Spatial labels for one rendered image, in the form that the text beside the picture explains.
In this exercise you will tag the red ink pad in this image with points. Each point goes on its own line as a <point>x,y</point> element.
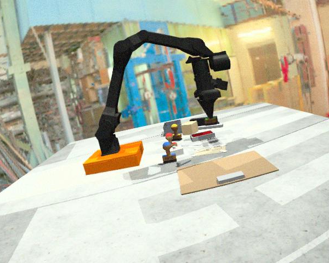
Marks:
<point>202,135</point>

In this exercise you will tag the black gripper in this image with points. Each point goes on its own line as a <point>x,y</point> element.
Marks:
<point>207,96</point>

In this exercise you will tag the wooden rubber stamp with yellow knob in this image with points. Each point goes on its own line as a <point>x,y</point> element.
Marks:
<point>176,137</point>

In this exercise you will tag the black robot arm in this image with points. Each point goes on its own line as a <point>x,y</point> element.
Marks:
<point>110,117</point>

